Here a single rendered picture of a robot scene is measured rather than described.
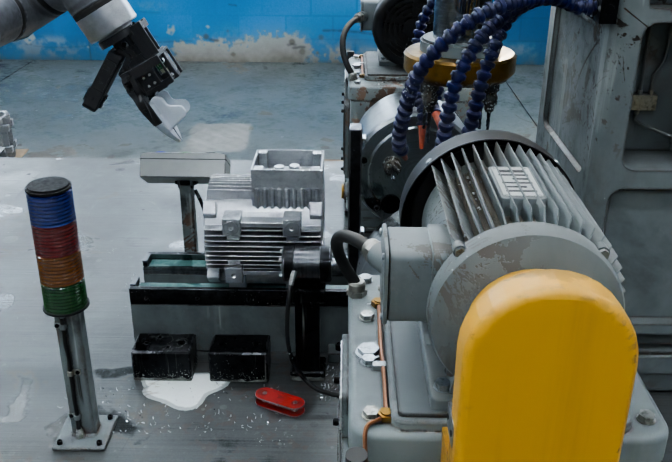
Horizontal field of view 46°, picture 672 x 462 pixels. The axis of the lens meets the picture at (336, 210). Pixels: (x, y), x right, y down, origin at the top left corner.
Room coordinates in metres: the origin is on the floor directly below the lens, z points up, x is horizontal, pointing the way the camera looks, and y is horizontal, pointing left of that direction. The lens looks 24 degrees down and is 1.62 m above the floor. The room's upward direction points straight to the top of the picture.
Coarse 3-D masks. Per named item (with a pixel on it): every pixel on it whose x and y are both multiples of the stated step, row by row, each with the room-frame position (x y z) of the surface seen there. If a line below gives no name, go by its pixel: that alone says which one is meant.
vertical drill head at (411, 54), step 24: (456, 0) 1.23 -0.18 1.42; (480, 0) 1.23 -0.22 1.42; (480, 24) 1.23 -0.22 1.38; (408, 48) 1.28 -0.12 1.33; (456, 48) 1.21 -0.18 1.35; (504, 48) 1.29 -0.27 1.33; (408, 72) 1.24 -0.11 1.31; (432, 72) 1.19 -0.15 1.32; (504, 72) 1.20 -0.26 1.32; (432, 96) 1.22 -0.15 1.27; (480, 120) 1.30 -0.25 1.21
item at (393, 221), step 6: (390, 216) 1.05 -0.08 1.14; (396, 216) 1.04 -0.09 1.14; (384, 222) 1.05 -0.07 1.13; (390, 222) 1.03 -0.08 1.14; (396, 222) 1.02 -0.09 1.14; (378, 228) 1.04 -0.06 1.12; (372, 234) 1.05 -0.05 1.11; (378, 234) 1.02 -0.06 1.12; (378, 240) 1.01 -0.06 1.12; (360, 258) 1.04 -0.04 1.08; (360, 264) 1.02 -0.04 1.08; (366, 264) 0.98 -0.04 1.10; (360, 270) 1.00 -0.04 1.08; (366, 270) 0.97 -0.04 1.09; (372, 270) 0.94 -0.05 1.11
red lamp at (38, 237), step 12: (36, 228) 0.95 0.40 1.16; (60, 228) 0.95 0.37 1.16; (72, 228) 0.97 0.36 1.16; (36, 240) 0.95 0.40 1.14; (48, 240) 0.95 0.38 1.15; (60, 240) 0.95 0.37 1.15; (72, 240) 0.96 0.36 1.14; (36, 252) 0.96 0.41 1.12; (48, 252) 0.95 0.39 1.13; (60, 252) 0.95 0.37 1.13; (72, 252) 0.96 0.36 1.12
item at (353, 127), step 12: (360, 132) 1.12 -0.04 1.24; (360, 144) 1.12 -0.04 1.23; (360, 156) 1.12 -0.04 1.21; (360, 168) 1.12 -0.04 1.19; (348, 180) 1.13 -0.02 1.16; (360, 180) 1.12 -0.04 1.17; (348, 192) 1.12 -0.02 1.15; (360, 192) 1.12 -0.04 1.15; (348, 204) 1.12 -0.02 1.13; (360, 204) 1.12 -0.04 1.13; (348, 216) 1.12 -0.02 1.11; (360, 216) 1.12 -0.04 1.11; (348, 228) 1.12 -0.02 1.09; (360, 228) 1.12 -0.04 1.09; (348, 252) 1.12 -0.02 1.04
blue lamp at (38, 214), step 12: (72, 192) 0.98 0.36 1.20; (36, 204) 0.95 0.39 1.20; (48, 204) 0.95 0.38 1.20; (60, 204) 0.95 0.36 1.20; (72, 204) 0.97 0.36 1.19; (36, 216) 0.95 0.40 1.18; (48, 216) 0.95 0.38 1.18; (60, 216) 0.95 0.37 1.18; (72, 216) 0.97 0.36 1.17; (48, 228) 0.95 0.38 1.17
